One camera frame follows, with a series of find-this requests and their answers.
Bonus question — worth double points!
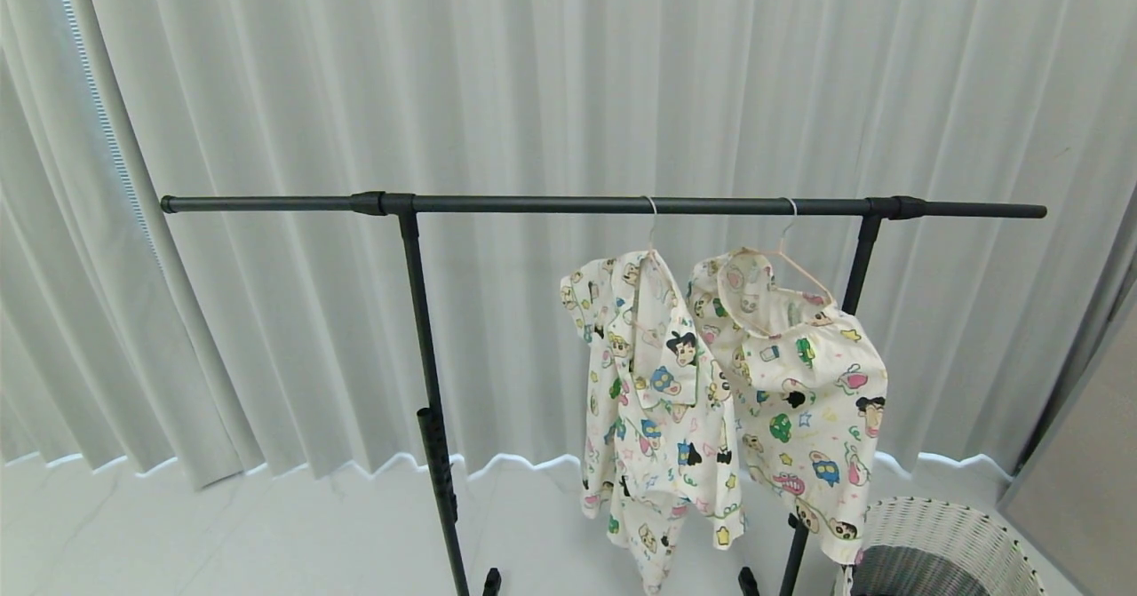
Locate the pink clothes hanger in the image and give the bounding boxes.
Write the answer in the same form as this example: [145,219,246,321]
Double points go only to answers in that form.
[727,197,837,307]
[641,195,664,256]

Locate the cream printed garment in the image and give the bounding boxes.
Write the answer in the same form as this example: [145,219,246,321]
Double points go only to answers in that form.
[688,247,889,567]
[559,249,747,596]

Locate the black clothes rack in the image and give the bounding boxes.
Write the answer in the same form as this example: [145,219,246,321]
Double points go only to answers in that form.
[159,190,1048,596]

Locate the white laundry basket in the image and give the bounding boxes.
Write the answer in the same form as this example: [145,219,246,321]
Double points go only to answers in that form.
[833,496,1047,596]

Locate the white curtain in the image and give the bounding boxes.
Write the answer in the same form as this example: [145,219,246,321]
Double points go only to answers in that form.
[0,0,1137,490]

